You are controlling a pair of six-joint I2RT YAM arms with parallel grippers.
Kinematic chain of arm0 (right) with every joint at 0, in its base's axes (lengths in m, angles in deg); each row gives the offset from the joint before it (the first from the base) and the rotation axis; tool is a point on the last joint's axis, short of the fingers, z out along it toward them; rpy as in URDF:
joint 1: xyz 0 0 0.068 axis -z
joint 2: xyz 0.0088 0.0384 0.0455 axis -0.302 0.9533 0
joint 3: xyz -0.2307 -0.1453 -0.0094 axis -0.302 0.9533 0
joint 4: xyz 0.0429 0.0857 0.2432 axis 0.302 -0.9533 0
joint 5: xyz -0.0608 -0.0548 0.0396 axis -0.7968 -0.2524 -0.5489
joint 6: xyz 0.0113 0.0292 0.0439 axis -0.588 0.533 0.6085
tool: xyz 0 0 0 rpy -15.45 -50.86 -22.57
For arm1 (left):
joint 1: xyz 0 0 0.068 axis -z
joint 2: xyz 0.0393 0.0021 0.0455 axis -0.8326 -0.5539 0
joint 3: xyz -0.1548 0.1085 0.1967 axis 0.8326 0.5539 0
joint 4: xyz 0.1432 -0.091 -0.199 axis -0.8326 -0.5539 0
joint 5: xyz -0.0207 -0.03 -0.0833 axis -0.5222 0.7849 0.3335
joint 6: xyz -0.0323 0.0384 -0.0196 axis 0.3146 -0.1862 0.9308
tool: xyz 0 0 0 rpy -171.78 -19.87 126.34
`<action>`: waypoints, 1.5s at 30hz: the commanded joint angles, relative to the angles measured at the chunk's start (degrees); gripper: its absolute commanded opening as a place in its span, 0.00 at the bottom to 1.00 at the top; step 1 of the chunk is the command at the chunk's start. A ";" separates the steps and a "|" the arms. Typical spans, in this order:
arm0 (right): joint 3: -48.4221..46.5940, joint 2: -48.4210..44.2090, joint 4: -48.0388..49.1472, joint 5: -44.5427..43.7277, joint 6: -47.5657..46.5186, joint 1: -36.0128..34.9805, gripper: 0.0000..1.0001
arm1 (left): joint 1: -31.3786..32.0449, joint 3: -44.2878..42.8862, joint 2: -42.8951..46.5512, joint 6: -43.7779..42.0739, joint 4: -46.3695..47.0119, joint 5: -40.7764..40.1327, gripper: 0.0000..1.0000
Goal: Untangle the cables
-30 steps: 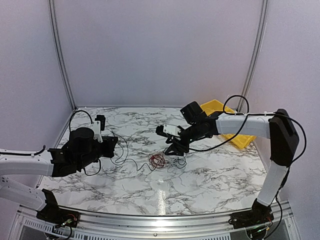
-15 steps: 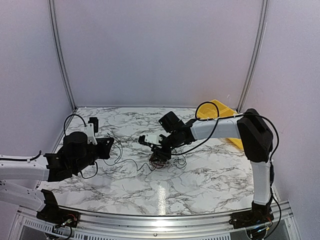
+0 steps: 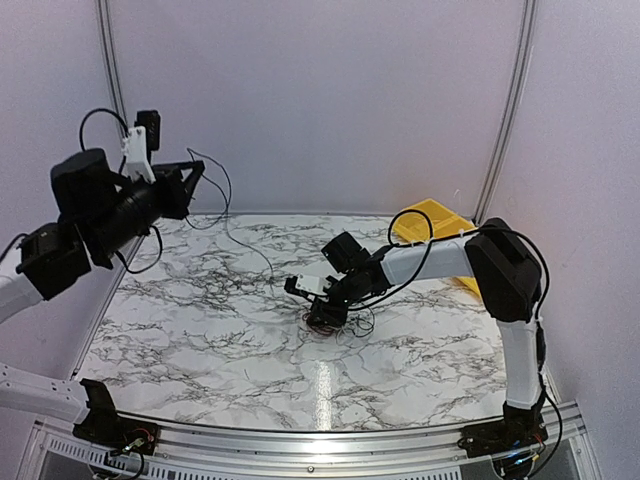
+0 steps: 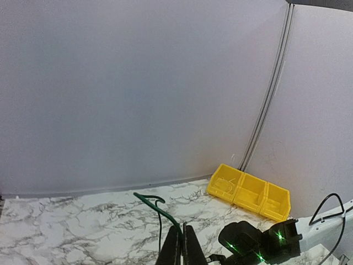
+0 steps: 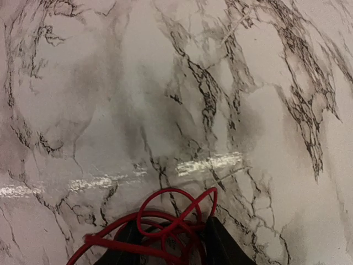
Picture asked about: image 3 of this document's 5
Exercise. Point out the yellow three-compartment bin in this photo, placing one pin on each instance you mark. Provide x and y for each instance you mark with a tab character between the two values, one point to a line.
435	220

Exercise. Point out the left aluminium corner post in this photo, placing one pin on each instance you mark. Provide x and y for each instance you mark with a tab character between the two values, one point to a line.
107	41

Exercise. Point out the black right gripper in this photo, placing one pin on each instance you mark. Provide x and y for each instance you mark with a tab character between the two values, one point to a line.
332	317

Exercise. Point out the aluminium front rail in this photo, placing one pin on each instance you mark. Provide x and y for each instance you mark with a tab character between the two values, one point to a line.
184	451

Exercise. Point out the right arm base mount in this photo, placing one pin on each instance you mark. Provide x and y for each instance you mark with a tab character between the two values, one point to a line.
500	442

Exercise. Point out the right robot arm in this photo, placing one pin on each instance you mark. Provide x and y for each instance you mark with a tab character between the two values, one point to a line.
512	280

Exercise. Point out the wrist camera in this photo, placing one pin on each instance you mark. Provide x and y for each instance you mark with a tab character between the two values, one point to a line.
305	285
142	139

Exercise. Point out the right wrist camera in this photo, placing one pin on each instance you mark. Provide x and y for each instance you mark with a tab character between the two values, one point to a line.
305	285

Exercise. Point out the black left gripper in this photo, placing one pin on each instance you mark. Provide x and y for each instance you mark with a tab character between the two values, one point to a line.
177	201

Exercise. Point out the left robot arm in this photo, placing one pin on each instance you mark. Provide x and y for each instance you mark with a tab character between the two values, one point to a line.
36	267

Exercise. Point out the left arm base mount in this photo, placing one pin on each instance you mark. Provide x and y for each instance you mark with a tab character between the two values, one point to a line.
103	425

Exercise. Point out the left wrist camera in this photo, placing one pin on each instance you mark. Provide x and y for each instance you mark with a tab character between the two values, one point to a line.
142	139

